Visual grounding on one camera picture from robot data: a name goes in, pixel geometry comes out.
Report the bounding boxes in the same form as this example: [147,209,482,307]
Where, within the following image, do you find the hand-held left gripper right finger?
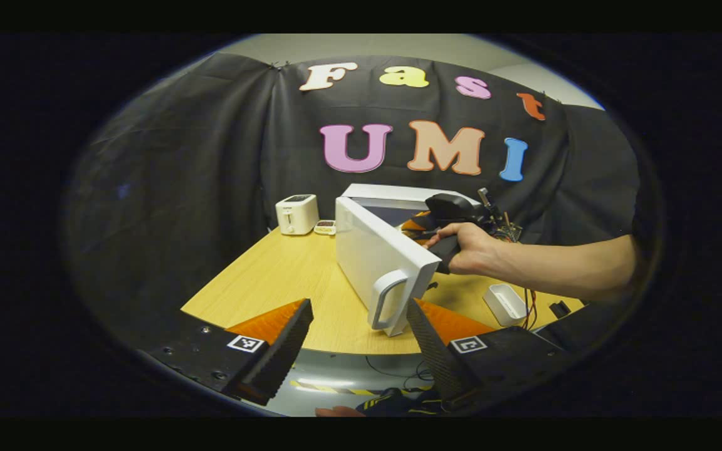
[406,298,572,414]

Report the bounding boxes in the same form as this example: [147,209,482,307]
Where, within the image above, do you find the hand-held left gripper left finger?
[142,298,315,407]

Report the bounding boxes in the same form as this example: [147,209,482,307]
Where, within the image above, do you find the white microwave oven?
[335,183,484,338]

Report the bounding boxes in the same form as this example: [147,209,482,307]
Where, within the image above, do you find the black shoe yellow stripes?
[356,387,443,415]

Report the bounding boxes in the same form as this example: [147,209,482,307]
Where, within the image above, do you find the yellow black hazard tape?
[290,378,387,397]

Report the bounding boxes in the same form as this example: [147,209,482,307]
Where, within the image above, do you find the white rectangular tray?
[482,283,530,328]

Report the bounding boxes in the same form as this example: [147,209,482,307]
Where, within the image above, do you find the white toaster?
[275,194,320,236]

